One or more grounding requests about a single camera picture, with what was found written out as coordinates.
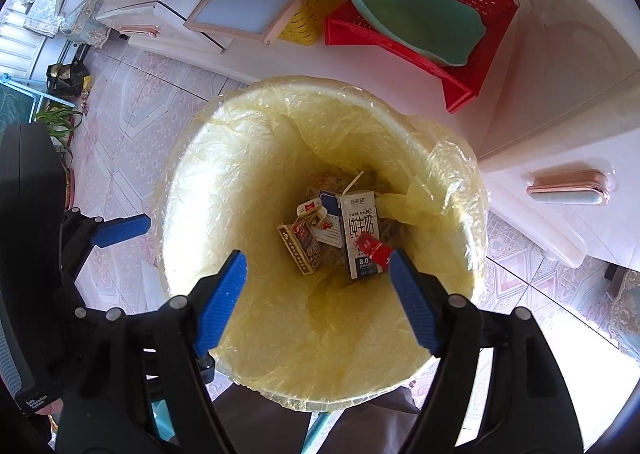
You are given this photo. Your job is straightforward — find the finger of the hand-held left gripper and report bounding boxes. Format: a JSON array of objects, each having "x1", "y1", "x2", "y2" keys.
[
  {"x1": 60, "y1": 257, "x2": 108, "y2": 326},
  {"x1": 60, "y1": 208, "x2": 152, "y2": 255}
]

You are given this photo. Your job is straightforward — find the bin with yellow liner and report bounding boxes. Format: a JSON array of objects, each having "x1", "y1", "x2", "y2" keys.
[{"x1": 152, "y1": 76, "x2": 490, "y2": 412}]

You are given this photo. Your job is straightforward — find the black bag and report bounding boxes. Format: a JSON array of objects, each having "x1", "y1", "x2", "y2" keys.
[{"x1": 46, "y1": 62, "x2": 88, "y2": 96}]

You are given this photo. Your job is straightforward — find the red cigarette box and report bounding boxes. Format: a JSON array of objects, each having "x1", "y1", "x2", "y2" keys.
[{"x1": 356, "y1": 231, "x2": 393, "y2": 269}]

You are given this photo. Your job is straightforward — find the blue and white milk carton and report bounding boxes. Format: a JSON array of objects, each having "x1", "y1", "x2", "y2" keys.
[{"x1": 336, "y1": 171, "x2": 383, "y2": 281}]

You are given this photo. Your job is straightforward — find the green chalkboard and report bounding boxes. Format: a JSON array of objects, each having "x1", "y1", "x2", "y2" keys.
[{"x1": 0, "y1": 77, "x2": 48, "y2": 127}]

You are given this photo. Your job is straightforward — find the potted green plant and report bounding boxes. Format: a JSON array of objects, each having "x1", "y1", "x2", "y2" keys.
[{"x1": 35, "y1": 104, "x2": 83, "y2": 165}]

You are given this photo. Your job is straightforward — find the red plastic basket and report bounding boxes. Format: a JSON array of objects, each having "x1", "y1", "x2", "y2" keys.
[{"x1": 324, "y1": 0, "x2": 520, "y2": 114}]

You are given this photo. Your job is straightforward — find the green plastic basin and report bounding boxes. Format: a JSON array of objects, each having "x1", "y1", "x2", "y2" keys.
[{"x1": 342, "y1": 0, "x2": 488, "y2": 68}]

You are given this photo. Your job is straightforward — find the red white cigarette pack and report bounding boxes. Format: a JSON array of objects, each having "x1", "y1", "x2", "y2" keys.
[{"x1": 296, "y1": 201, "x2": 335, "y2": 235}]

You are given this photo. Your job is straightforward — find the brown cigarette box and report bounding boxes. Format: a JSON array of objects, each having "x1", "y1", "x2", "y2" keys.
[{"x1": 276, "y1": 219, "x2": 323, "y2": 276}]

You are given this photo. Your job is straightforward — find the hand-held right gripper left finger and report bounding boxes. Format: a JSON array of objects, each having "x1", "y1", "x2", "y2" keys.
[{"x1": 54, "y1": 249, "x2": 249, "y2": 454}]

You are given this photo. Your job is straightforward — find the cream coffee table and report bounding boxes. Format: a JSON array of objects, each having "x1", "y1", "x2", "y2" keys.
[{"x1": 57, "y1": 0, "x2": 640, "y2": 270}]

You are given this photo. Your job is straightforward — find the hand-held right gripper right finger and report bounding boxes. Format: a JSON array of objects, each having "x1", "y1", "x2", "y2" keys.
[{"x1": 387, "y1": 248, "x2": 576, "y2": 454}]

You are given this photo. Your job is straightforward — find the cream drawer with copper handle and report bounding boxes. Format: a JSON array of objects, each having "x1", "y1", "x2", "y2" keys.
[{"x1": 95, "y1": 0, "x2": 226, "y2": 55}]

